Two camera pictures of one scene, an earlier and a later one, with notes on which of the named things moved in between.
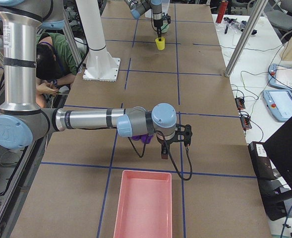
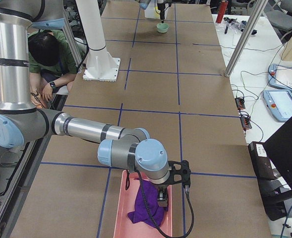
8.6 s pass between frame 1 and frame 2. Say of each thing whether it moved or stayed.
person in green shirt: stayed
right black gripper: moved
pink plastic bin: stayed
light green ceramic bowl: stayed
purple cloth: moved
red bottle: stayed
